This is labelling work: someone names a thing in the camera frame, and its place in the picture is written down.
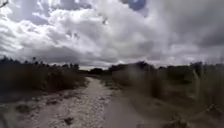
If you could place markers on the dark scrub bushes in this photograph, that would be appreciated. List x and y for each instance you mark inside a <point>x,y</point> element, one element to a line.
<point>160,75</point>
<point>33,76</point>

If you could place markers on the pale sandy path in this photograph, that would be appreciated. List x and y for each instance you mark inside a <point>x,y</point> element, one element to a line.
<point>90,103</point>

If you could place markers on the dry grass ground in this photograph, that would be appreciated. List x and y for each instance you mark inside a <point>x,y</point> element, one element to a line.
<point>166,110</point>

